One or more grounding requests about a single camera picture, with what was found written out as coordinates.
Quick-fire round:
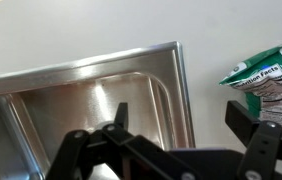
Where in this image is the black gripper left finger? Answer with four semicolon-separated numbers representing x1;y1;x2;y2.
45;101;139;180

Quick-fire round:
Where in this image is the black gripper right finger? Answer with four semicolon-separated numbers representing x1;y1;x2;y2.
225;100;282;180

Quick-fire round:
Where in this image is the green chips bag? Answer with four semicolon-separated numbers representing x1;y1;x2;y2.
218;35;282;132

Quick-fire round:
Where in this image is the stainless steel sink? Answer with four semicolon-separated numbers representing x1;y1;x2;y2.
0;41;196;180

